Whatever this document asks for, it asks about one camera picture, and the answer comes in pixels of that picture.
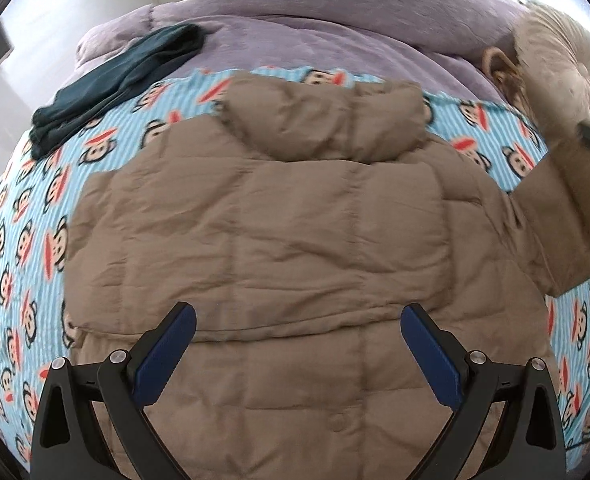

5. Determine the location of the monkey print striped blanket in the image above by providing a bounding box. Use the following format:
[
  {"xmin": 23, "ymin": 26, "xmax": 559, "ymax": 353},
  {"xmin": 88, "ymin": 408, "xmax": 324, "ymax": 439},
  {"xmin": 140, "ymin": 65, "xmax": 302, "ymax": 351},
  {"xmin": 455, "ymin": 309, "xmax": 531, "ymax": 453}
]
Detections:
[{"xmin": 0, "ymin": 65, "xmax": 590, "ymax": 476}]

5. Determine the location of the purple plush blanket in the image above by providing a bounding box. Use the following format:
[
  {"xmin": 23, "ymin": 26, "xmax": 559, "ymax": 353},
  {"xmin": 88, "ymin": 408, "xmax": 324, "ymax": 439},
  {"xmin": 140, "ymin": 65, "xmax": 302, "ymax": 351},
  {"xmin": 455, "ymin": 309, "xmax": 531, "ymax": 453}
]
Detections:
[{"xmin": 75, "ymin": 0, "xmax": 532, "ymax": 111}]

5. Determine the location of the dark teal garment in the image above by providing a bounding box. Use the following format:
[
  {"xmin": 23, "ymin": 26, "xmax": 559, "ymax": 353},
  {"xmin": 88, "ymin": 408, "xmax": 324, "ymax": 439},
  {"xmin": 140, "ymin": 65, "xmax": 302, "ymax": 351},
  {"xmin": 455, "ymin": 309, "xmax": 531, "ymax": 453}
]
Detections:
[{"xmin": 30, "ymin": 23, "xmax": 207, "ymax": 159}]

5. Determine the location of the beige round pleated pillow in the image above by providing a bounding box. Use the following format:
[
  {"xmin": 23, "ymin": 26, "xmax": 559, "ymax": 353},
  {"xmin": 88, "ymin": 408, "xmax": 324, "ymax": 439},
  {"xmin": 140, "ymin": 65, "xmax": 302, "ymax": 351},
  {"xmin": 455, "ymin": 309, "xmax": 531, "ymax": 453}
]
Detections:
[{"xmin": 512, "ymin": 0, "xmax": 590, "ymax": 153}]

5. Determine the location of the brown plush toy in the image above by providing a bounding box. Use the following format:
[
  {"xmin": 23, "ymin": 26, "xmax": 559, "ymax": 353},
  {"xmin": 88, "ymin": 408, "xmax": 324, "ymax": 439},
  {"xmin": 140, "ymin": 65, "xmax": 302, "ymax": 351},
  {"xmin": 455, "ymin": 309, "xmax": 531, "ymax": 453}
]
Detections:
[{"xmin": 481, "ymin": 46, "xmax": 527, "ymax": 107}]

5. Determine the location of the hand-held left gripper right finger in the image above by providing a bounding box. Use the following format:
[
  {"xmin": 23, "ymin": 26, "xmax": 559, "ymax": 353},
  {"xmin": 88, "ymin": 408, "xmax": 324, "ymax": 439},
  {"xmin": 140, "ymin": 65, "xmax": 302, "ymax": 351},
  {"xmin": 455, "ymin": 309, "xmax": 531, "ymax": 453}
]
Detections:
[{"xmin": 400, "ymin": 302, "xmax": 568, "ymax": 480}]

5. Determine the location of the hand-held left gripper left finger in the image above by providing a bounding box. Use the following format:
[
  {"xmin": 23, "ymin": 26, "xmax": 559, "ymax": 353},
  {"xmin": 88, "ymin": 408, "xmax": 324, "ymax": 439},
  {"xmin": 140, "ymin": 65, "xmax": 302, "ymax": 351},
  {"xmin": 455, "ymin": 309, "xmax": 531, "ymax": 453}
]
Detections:
[{"xmin": 29, "ymin": 301, "xmax": 197, "ymax": 480}]

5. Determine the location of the brown puffer jacket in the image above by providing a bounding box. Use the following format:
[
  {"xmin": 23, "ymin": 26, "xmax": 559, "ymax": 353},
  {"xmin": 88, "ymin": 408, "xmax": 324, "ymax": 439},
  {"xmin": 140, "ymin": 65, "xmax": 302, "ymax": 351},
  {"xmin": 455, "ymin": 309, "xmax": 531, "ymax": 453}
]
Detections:
[{"xmin": 62, "ymin": 71, "xmax": 590, "ymax": 480}]

